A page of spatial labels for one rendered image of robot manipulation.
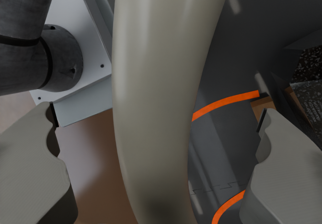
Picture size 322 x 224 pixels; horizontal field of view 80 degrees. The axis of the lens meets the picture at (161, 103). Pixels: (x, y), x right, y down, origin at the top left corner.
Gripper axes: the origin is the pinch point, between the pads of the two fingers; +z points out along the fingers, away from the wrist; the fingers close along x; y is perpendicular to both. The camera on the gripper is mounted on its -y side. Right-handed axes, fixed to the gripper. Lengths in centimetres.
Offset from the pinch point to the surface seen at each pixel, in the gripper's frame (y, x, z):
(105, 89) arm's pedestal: 22, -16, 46
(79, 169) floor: 157, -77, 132
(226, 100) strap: 56, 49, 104
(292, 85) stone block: 19, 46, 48
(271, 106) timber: 49, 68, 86
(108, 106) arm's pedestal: 27, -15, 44
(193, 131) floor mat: 84, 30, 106
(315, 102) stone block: 22, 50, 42
